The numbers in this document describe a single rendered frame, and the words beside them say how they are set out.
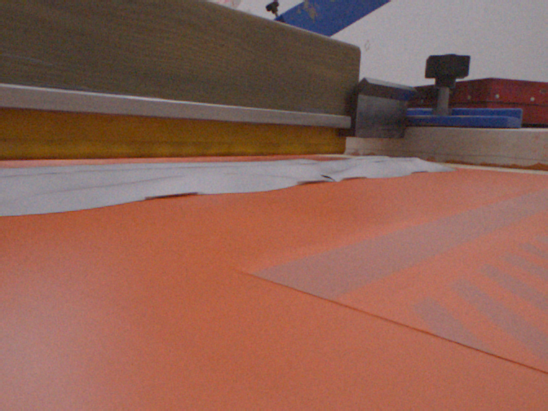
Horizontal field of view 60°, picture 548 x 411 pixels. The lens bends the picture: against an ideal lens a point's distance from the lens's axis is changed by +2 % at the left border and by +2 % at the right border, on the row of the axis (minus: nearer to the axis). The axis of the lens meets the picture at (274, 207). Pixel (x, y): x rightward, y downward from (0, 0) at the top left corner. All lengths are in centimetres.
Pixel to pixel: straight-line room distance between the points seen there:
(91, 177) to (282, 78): 21
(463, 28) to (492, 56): 19
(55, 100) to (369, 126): 29
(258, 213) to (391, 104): 35
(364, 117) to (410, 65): 204
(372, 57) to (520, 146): 214
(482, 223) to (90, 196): 13
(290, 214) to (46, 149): 16
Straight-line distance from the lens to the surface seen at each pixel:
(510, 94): 116
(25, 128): 27
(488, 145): 49
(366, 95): 45
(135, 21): 29
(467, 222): 16
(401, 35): 253
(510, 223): 17
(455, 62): 51
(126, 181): 19
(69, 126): 28
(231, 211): 15
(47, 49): 26
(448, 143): 50
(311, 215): 15
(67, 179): 18
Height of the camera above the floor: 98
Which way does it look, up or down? 10 degrees down
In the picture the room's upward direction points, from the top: 3 degrees clockwise
